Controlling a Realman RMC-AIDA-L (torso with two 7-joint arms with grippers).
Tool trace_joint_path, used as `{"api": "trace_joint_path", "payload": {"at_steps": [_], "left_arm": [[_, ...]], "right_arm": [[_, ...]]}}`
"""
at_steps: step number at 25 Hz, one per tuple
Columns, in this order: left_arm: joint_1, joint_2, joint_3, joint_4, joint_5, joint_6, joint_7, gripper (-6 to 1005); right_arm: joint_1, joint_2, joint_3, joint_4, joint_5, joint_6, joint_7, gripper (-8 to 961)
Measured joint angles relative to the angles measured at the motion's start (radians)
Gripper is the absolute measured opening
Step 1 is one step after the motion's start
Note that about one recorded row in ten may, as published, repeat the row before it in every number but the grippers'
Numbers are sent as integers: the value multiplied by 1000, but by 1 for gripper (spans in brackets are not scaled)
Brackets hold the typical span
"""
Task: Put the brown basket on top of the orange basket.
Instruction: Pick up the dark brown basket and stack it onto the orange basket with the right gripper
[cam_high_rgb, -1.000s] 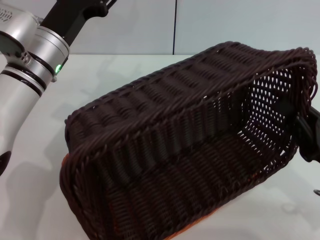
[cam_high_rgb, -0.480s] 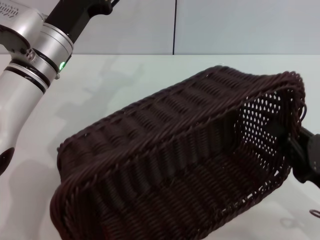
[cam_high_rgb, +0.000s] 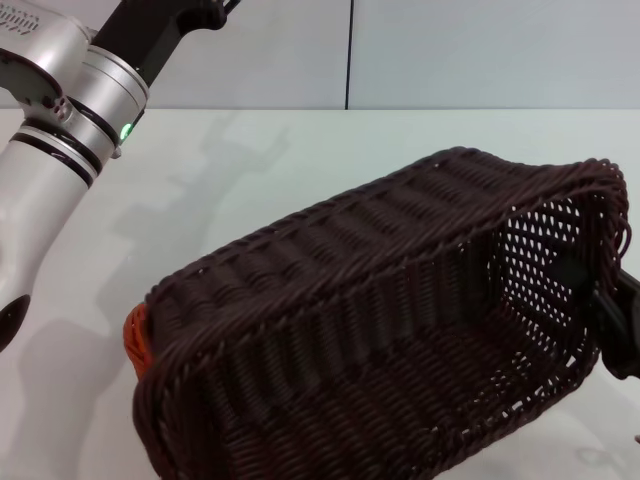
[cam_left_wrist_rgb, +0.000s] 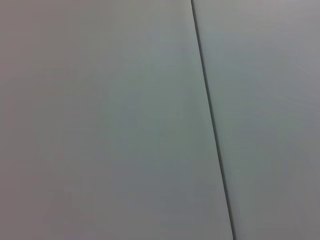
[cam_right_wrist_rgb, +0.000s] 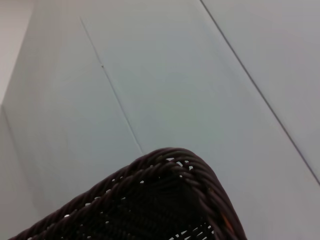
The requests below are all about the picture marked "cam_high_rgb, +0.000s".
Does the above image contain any orange woven basket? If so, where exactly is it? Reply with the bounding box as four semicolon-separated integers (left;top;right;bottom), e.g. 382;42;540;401
123;302;154;379

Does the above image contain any dark brown woven basket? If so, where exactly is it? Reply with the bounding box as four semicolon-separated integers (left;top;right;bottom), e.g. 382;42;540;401
130;146;630;480

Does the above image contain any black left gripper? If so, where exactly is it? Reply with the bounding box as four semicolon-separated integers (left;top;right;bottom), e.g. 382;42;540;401
92;0;244;86

